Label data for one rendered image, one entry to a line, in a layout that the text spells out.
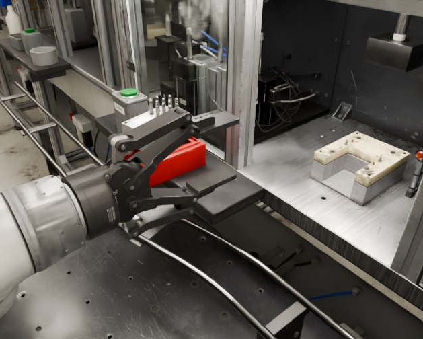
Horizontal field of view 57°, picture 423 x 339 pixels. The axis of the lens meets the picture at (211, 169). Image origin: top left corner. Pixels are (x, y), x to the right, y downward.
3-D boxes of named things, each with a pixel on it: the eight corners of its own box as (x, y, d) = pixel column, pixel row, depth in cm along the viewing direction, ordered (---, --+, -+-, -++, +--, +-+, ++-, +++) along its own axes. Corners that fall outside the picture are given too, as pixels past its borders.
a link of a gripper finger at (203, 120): (175, 131, 48) (174, 109, 46) (207, 120, 50) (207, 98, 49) (182, 136, 47) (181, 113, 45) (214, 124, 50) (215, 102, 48)
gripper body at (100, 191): (93, 258, 42) (165, 222, 47) (79, 195, 38) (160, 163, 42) (66, 222, 47) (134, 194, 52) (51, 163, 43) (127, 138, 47)
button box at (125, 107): (116, 134, 102) (109, 91, 95) (142, 126, 106) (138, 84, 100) (131, 146, 97) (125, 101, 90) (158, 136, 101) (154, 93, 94)
